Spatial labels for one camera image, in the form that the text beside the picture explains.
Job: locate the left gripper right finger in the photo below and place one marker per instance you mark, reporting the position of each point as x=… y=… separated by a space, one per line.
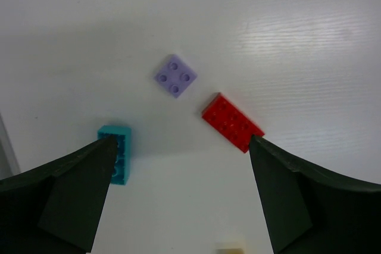
x=310 y=209

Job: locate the light purple square lego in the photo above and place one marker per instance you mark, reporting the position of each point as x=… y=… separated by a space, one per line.
x=175 y=76

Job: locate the teal lego brick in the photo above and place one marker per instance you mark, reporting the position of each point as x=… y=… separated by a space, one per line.
x=123 y=135

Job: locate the red flat lego brick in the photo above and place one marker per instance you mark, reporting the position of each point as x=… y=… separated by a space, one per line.
x=231 y=122

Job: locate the small white lego piece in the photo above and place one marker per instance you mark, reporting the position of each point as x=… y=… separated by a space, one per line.
x=230 y=246

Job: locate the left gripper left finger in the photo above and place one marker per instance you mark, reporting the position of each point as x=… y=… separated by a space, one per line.
x=56 y=207

